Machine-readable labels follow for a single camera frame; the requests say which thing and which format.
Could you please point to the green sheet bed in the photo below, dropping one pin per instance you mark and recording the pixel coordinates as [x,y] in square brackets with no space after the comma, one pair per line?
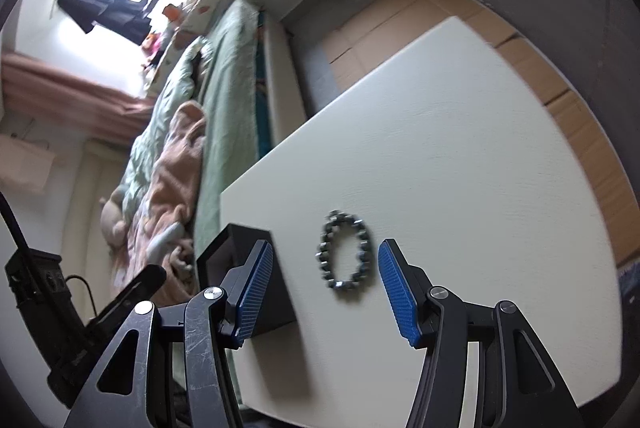
[233,94]

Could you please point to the black square jewelry box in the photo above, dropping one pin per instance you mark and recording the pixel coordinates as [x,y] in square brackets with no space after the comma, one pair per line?
[243,261]

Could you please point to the light green floral quilt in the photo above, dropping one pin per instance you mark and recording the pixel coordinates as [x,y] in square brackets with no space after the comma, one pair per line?
[181,86]

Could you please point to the pink curtain left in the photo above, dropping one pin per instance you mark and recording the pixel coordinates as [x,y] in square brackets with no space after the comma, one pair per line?
[42,92]

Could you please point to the cardboard floor sheets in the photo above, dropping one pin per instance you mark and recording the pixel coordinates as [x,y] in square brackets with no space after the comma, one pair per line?
[384,27]

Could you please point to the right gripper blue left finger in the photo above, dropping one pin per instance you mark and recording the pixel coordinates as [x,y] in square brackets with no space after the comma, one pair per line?
[245,287]

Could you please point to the beige plush toy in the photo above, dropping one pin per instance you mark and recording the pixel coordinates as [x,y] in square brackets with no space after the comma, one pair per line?
[113,225]

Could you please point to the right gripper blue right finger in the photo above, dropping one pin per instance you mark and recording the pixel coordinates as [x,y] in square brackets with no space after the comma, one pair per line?
[406,287]

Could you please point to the pink fleece blanket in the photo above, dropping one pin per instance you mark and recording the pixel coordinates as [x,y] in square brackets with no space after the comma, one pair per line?
[159,233]

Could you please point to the dark hanging clothes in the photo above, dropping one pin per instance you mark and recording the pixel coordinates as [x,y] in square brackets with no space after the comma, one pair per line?
[124,17]

